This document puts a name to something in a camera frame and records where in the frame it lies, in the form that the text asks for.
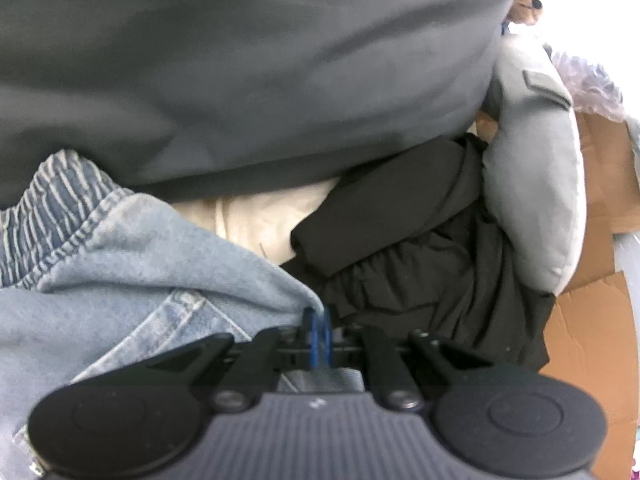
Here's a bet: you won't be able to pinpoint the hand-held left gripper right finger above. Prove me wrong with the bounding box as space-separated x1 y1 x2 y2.
320 308 496 411

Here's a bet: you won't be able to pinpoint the light blue denim pants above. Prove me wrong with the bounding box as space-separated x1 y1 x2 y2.
0 150 366 480

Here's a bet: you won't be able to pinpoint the dark grey duvet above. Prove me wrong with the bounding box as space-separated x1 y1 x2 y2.
0 0 526 207

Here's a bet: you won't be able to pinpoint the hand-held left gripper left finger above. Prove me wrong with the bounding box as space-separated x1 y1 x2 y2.
145 307 318 412

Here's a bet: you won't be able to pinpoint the crumpled clear plastic wrap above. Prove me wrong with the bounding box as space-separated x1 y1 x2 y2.
547 47 627 122

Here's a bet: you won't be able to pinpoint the brown teddy bear toy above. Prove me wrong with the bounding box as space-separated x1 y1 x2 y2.
502 0 544 27

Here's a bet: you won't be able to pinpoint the black garment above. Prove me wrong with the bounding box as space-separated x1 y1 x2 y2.
289 132 557 377

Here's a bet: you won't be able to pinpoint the grey plush pillow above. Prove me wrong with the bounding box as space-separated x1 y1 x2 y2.
481 35 587 294

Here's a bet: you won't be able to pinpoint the brown cardboard sheet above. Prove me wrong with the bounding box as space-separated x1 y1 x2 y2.
472 109 640 480

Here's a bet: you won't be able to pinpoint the cream bear print bed sheet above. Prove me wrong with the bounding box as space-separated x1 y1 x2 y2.
172 180 341 267

